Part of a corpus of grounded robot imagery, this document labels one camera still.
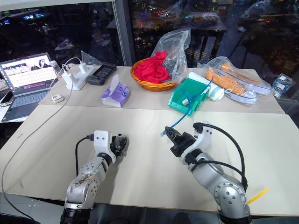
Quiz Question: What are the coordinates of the purple tissue pack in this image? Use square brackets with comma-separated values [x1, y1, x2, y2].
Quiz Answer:
[100, 75, 132, 109]

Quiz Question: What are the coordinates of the green plastic bin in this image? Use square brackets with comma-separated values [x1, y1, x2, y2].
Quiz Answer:
[167, 77, 212, 116]

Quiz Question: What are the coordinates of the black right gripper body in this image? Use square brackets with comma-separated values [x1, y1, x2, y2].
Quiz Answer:
[170, 132, 197, 158]

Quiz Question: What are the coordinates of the clear plastic bottle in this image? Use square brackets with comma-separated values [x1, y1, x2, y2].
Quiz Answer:
[49, 60, 59, 77]

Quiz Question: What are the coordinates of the yellow strip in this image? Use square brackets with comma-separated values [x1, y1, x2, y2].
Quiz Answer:
[247, 188, 270, 205]

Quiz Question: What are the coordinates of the white window frame post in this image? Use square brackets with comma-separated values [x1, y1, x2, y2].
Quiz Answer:
[111, 0, 135, 67]

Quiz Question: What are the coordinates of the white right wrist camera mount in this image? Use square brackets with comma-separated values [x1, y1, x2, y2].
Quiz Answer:
[180, 121, 214, 162]

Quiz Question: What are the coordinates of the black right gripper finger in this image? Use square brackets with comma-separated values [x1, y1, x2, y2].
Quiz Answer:
[164, 126, 184, 141]
[165, 131, 178, 145]

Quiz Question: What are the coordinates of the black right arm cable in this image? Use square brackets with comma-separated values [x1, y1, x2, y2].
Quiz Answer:
[192, 122, 249, 192]

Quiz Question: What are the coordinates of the bagged coiled blue cable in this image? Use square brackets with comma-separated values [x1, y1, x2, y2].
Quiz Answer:
[271, 73, 296, 95]

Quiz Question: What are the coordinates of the long white charging cable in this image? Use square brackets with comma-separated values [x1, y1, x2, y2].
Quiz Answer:
[0, 57, 83, 221]

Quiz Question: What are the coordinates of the white cylinder with blue band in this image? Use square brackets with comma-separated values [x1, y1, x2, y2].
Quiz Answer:
[187, 71, 226, 102]

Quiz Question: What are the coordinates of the white power strip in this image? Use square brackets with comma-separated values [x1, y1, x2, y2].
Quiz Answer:
[65, 65, 95, 91]

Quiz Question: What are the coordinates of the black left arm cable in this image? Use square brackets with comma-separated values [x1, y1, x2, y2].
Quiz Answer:
[74, 134, 94, 176]

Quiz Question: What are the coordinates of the orange canvas sneaker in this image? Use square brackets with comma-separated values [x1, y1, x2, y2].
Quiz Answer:
[220, 63, 272, 94]
[205, 67, 258, 104]

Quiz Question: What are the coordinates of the clear plastic bag with parts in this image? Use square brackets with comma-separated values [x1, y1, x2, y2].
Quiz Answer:
[151, 28, 192, 84]

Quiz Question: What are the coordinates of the orange wicker basket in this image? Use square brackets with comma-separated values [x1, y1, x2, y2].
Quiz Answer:
[130, 58, 185, 92]

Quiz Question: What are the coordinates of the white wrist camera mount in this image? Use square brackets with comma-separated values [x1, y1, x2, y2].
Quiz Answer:
[93, 130, 117, 164]
[180, 121, 214, 162]

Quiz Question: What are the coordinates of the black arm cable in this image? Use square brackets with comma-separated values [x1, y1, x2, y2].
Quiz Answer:
[192, 122, 249, 192]
[74, 134, 94, 176]

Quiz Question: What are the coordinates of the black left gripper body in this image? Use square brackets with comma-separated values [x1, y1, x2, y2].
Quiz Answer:
[109, 134, 124, 157]

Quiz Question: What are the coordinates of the grey laptop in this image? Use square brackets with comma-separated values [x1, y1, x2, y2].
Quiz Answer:
[0, 52, 59, 122]

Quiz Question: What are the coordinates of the black handheld device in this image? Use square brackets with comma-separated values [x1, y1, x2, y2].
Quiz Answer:
[86, 62, 117, 86]

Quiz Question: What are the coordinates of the blue network cable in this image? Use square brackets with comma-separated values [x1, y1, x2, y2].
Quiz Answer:
[159, 78, 214, 137]

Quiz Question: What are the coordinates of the white smartphone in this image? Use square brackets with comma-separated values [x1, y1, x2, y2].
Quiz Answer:
[0, 91, 15, 105]

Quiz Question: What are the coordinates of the clear plastic shoe bag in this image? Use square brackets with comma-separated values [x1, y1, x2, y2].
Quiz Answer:
[197, 56, 273, 105]

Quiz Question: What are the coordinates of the red cloth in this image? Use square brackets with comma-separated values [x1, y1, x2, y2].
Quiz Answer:
[134, 49, 170, 84]

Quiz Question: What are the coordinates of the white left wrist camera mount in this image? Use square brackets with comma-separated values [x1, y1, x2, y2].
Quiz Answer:
[93, 130, 117, 164]

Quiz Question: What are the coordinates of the small clear plastic bag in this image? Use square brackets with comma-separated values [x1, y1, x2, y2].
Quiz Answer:
[80, 49, 103, 67]

